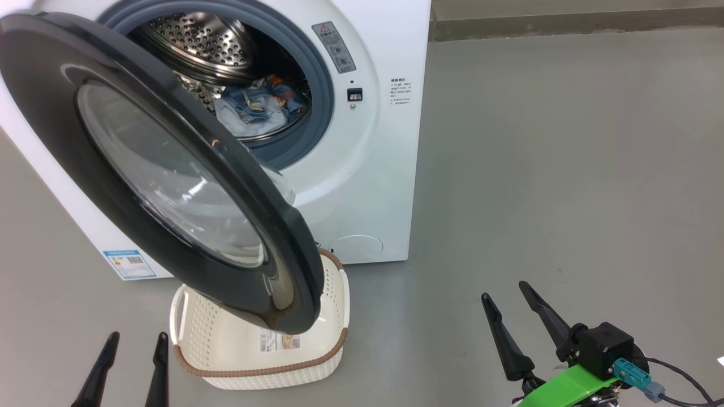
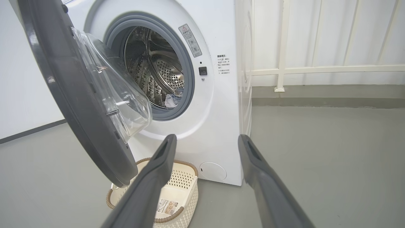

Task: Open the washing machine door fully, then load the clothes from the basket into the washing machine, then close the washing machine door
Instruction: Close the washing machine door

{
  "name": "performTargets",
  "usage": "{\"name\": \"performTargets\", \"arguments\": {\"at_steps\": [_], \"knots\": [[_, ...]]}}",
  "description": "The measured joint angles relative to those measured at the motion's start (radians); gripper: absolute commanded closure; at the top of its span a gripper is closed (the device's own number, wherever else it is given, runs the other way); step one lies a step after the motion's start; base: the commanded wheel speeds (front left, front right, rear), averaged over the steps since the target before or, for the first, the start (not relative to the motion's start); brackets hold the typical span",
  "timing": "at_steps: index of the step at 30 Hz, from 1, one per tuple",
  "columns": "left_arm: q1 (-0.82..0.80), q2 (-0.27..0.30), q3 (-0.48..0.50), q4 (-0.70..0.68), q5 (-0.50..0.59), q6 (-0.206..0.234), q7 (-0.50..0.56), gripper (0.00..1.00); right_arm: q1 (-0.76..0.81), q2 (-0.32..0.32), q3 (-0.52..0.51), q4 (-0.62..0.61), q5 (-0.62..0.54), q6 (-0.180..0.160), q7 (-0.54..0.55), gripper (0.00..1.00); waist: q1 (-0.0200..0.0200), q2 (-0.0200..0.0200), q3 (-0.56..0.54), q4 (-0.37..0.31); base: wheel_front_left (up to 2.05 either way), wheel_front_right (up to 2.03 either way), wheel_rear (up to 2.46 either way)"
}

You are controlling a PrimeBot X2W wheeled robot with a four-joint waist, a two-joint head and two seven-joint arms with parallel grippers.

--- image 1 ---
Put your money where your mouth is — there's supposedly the grey warning sticker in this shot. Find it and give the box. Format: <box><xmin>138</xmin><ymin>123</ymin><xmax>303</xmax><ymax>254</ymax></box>
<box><xmin>312</xmin><ymin>21</ymin><xmax>357</xmax><ymax>74</ymax></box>

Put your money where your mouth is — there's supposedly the white perforated laundry basket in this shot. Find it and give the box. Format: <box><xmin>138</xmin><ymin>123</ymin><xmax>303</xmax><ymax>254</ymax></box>
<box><xmin>170</xmin><ymin>249</ymin><xmax>350</xmax><ymax>391</ymax></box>

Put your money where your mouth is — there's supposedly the blue garment with waffle print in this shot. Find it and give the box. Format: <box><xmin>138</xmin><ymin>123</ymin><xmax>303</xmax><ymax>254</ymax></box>
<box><xmin>215</xmin><ymin>85</ymin><xmax>289</xmax><ymax>139</ymax></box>

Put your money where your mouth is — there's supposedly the round black glass washer door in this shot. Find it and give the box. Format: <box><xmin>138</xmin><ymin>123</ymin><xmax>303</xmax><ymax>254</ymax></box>
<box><xmin>0</xmin><ymin>12</ymin><xmax>324</xmax><ymax>334</ymax></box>

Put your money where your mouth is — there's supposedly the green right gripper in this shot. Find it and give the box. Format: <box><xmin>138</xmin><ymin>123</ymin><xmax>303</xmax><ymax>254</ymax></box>
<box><xmin>481</xmin><ymin>281</ymin><xmax>623</xmax><ymax>407</ymax></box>

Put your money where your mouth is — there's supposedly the blue garment with bear print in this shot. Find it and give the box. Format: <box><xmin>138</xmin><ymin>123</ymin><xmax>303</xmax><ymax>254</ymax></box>
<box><xmin>263</xmin><ymin>75</ymin><xmax>311</xmax><ymax>114</ymax></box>

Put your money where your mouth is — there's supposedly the blue camera cable connector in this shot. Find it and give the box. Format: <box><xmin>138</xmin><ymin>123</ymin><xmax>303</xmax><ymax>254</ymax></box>
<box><xmin>614</xmin><ymin>357</ymin><xmax>668</xmax><ymax>403</ymax></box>

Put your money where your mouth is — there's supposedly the blue energy label sticker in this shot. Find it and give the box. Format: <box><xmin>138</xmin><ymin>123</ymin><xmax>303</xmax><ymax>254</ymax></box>
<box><xmin>104</xmin><ymin>250</ymin><xmax>157</xmax><ymax>279</ymax></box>

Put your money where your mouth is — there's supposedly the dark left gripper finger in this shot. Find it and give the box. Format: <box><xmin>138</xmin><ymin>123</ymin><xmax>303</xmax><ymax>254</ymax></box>
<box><xmin>71</xmin><ymin>332</ymin><xmax>120</xmax><ymax>407</ymax></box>
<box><xmin>144</xmin><ymin>332</ymin><xmax>170</xmax><ymax>407</ymax></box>

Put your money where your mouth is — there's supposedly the basket paper product label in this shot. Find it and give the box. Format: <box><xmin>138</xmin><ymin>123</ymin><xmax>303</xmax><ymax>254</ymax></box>
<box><xmin>259</xmin><ymin>330</ymin><xmax>300</xmax><ymax>353</ymax></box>

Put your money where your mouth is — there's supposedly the white front-load washing machine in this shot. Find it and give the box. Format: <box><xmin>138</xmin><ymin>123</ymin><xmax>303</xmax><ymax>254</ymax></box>
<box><xmin>0</xmin><ymin>0</ymin><xmax>432</xmax><ymax>280</ymax></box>

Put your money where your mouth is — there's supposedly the thin black camera cable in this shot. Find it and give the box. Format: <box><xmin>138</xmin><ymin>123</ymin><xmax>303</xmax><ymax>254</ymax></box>
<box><xmin>645</xmin><ymin>357</ymin><xmax>724</xmax><ymax>407</ymax></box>

